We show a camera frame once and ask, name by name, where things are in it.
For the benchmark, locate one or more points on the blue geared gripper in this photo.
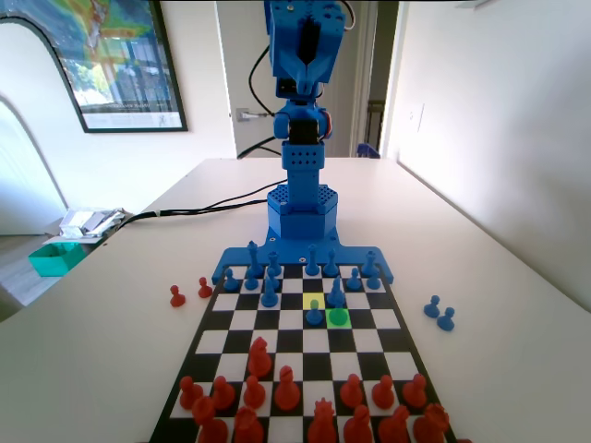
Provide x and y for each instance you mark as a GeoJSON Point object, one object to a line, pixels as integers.
{"type": "Point", "coordinates": [307, 69]}

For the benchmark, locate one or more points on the red chess pawn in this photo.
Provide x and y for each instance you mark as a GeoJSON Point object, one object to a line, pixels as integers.
{"type": "Point", "coordinates": [254, 396]}
{"type": "Point", "coordinates": [177, 300]}
{"type": "Point", "coordinates": [205, 290]}
{"type": "Point", "coordinates": [223, 396]}
{"type": "Point", "coordinates": [352, 392]}
{"type": "Point", "coordinates": [383, 394]}
{"type": "Point", "coordinates": [188, 392]}
{"type": "Point", "coordinates": [414, 392]}

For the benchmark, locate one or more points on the blue chess bishop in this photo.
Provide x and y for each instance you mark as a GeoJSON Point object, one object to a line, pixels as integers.
{"type": "Point", "coordinates": [338, 318]}

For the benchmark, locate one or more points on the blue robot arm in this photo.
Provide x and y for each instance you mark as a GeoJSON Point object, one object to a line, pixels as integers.
{"type": "Point", "coordinates": [302, 157]}

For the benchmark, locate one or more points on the group of blue chess pieces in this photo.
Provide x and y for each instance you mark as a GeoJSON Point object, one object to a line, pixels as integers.
{"type": "Point", "coordinates": [286, 247]}

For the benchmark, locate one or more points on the blue chess queen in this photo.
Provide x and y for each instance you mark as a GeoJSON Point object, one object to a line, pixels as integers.
{"type": "Point", "coordinates": [252, 258]}

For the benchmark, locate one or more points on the blue chess king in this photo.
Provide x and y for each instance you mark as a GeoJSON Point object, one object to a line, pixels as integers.
{"type": "Point", "coordinates": [312, 265]}

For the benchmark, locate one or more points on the red chess knight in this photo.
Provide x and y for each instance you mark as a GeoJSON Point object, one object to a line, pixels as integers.
{"type": "Point", "coordinates": [260, 362]}
{"type": "Point", "coordinates": [394, 427]}

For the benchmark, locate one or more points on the red chess queen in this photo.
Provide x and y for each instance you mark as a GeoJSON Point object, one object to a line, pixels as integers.
{"type": "Point", "coordinates": [322, 427]}

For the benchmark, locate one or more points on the red chess rook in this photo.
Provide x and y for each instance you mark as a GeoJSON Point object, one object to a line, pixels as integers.
{"type": "Point", "coordinates": [430, 424]}
{"type": "Point", "coordinates": [208, 422]}

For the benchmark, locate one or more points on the white door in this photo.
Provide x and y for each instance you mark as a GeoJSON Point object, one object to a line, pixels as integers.
{"type": "Point", "coordinates": [240, 69]}

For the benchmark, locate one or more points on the blue chair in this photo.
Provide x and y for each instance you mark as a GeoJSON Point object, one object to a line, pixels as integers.
{"type": "Point", "coordinates": [367, 151]}

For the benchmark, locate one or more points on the black framed poster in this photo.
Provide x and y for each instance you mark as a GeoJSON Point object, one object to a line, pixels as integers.
{"type": "Point", "coordinates": [129, 69]}

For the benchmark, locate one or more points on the blue pawn bottom centre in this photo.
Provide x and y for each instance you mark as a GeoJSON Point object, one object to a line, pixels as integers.
{"type": "Point", "coordinates": [330, 266]}

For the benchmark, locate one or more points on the blue pawn on green square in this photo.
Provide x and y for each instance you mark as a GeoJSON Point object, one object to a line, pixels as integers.
{"type": "Point", "coordinates": [334, 288]}

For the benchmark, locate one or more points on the white arched panel dark rim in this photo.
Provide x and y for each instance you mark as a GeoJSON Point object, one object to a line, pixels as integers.
{"type": "Point", "coordinates": [23, 194]}

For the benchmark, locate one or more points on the black and white chessboard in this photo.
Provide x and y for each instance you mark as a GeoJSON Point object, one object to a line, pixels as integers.
{"type": "Point", "coordinates": [295, 341]}

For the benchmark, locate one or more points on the green plastic box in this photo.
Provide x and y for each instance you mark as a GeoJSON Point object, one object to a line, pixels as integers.
{"type": "Point", "coordinates": [55, 263]}

